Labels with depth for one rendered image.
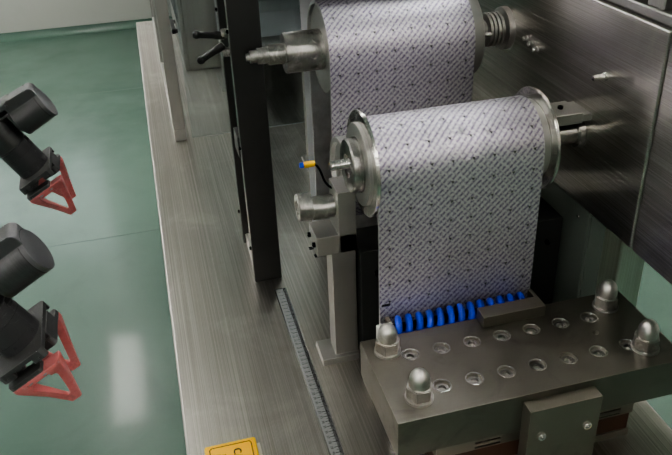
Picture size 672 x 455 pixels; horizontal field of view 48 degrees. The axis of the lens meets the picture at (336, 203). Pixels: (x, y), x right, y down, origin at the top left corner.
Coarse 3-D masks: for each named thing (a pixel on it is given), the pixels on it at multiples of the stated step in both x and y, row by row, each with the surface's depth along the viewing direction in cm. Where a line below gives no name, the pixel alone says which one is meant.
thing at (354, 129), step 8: (536, 104) 103; (544, 120) 102; (352, 128) 101; (360, 128) 98; (544, 128) 101; (352, 136) 102; (360, 136) 98; (544, 136) 101; (360, 144) 98; (368, 152) 96; (368, 160) 96; (544, 160) 102; (368, 168) 96; (544, 168) 104; (368, 176) 97; (368, 184) 98; (360, 192) 103; (368, 192) 98; (360, 200) 103; (368, 200) 99
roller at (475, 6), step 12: (468, 0) 118; (312, 12) 121; (480, 12) 118; (312, 24) 122; (480, 24) 117; (324, 36) 115; (480, 36) 118; (480, 48) 119; (480, 60) 120; (324, 72) 119; (324, 84) 121
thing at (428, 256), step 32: (512, 192) 103; (384, 224) 100; (416, 224) 101; (448, 224) 103; (480, 224) 104; (512, 224) 106; (384, 256) 102; (416, 256) 104; (448, 256) 105; (480, 256) 107; (512, 256) 108; (384, 288) 105; (416, 288) 106; (448, 288) 108; (480, 288) 110; (512, 288) 111; (384, 320) 108
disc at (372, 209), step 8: (352, 112) 102; (360, 112) 98; (352, 120) 103; (360, 120) 99; (368, 128) 96; (368, 136) 96; (368, 144) 97; (376, 152) 95; (376, 160) 95; (376, 168) 95; (376, 176) 95; (376, 184) 96; (376, 192) 96; (376, 200) 97; (368, 208) 102; (376, 208) 98; (368, 216) 102
